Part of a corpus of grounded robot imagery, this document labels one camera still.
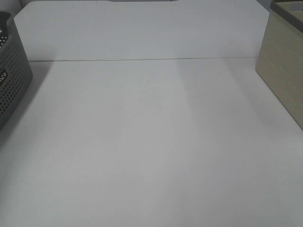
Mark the beige storage box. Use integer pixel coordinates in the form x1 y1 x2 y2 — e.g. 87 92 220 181
256 0 303 127

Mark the grey perforated plastic basket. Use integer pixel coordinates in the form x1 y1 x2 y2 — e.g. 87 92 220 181
0 11 33 128

